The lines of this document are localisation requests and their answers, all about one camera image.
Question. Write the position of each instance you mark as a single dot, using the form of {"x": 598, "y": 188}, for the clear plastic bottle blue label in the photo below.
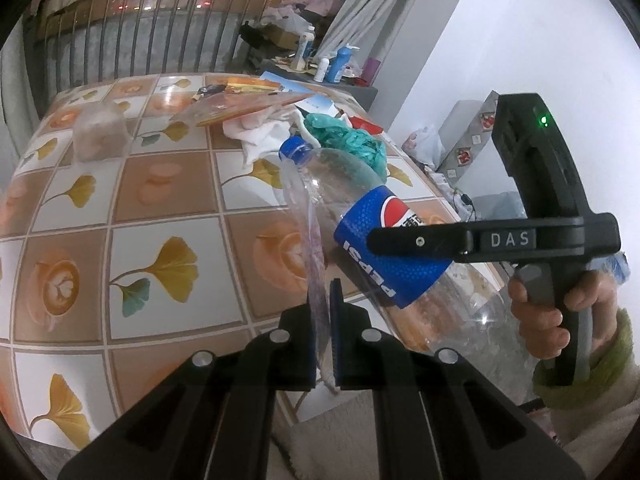
{"x": 360, "y": 210}

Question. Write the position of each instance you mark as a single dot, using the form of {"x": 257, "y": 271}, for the metal railing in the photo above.
{"x": 150, "y": 35}

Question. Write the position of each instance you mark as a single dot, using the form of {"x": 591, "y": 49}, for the small white bottle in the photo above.
{"x": 321, "y": 70}

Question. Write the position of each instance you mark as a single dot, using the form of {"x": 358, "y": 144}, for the clear plastic bag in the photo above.
{"x": 310, "y": 240}

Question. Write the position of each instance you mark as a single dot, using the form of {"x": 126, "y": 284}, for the pile of clothes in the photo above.
{"x": 290, "y": 17}

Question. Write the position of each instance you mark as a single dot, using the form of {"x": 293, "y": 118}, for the floral patterned box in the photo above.
{"x": 472, "y": 135}

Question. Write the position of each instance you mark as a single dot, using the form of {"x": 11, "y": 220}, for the dark side table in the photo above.
{"x": 360, "y": 94}

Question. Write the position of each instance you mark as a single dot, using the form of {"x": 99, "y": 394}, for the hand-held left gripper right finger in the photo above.
{"x": 336, "y": 332}

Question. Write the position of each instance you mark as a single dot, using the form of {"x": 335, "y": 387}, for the grey curtain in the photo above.
{"x": 380, "y": 5}

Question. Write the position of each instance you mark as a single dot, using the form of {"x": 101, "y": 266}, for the white crumpled cloth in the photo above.
{"x": 260, "y": 132}

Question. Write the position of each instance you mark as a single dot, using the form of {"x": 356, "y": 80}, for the pink cup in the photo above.
{"x": 369, "y": 71}

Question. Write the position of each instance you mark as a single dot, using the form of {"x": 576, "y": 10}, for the person's right hand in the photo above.
{"x": 537, "y": 330}

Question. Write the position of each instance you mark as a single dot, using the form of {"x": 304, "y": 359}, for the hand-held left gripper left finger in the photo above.
{"x": 311, "y": 345}

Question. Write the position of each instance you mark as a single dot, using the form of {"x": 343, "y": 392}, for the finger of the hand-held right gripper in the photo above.
{"x": 420, "y": 242}

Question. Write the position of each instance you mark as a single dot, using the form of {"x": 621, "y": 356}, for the person's right forearm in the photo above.
{"x": 600, "y": 400}

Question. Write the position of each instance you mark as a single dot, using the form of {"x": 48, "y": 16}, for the orange clear plastic wrapper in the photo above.
{"x": 235, "y": 107}

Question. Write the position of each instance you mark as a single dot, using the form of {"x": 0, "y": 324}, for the teal plastic bag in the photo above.
{"x": 352, "y": 142}

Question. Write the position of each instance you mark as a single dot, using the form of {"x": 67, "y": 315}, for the white plastic bag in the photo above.
{"x": 424, "y": 144}

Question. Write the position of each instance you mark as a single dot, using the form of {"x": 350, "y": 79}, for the red wrapper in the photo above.
{"x": 365, "y": 124}

